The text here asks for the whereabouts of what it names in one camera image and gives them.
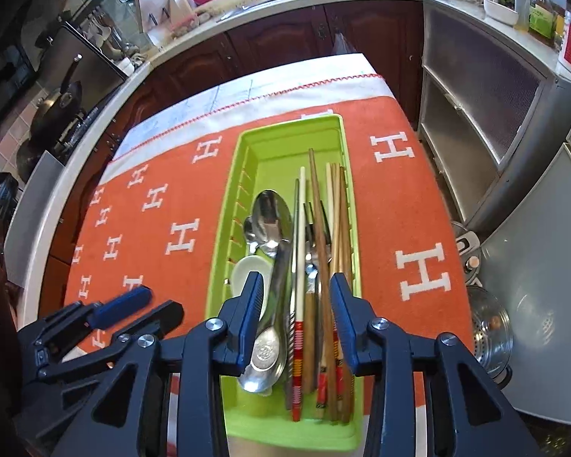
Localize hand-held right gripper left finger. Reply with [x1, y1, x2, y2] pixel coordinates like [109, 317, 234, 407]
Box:
[52, 270, 267, 457]

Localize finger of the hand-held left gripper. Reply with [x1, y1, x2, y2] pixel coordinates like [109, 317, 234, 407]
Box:
[38, 300, 185, 382]
[29, 286, 153, 344]

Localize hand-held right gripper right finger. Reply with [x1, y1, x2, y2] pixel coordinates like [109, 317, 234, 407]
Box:
[330, 272, 538, 457]

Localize dark handled soup spoon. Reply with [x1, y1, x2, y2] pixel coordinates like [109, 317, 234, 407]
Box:
[238, 228, 293, 393]

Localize white ceramic spoon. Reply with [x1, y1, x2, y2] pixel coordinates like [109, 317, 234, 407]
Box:
[228, 254, 270, 320]

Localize small metal spoon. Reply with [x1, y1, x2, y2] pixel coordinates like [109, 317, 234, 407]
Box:
[242, 216, 260, 255]

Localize pale bamboo chopstick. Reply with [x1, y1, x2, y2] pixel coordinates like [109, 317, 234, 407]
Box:
[332, 163, 348, 422]
[339, 166, 355, 422]

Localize pile of mixed chopsticks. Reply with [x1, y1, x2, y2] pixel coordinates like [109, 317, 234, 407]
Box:
[285, 149, 357, 423]

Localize green plastic tray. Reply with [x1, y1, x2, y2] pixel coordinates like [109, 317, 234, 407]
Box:
[204, 113, 366, 451]

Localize steel side panel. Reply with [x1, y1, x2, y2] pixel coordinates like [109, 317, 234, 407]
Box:
[2, 150, 67, 291]

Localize orange printed blanket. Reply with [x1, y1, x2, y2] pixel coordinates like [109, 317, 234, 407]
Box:
[62, 72, 477, 457]

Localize black pot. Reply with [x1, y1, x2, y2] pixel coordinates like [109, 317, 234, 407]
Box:
[16, 140, 48, 182]

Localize gas stove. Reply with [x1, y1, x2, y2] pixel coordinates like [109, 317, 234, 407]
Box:
[52, 105, 115, 167]

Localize white kitchen countertop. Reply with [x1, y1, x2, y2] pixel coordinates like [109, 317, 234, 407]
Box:
[16, 0, 571, 324]

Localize grey refrigerator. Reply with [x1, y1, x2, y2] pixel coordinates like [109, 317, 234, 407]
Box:
[476, 81, 571, 429]

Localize black wok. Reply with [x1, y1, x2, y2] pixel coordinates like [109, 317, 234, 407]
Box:
[31, 54, 86, 148]

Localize frosted door cabinet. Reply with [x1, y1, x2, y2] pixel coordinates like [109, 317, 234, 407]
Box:
[416, 0, 571, 234]

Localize hanging plastic bag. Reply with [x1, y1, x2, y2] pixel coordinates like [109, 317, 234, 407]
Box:
[330, 29, 355, 55]

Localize brown wooden base cabinets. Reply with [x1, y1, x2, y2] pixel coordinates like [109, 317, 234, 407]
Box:
[43, 0, 426, 277]

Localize pink basket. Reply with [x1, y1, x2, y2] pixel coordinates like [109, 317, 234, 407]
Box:
[171, 12, 201, 34]

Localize cutting boards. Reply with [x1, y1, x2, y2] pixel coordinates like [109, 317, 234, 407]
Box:
[136, 0, 198, 43]

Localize white bowl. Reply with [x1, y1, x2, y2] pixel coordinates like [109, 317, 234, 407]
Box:
[483, 0, 517, 27]

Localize green label bottle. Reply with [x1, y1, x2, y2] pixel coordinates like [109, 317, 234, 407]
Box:
[528, 0, 560, 41]

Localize white plastic bottle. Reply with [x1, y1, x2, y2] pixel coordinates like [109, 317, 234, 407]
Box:
[514, 0, 533, 29]

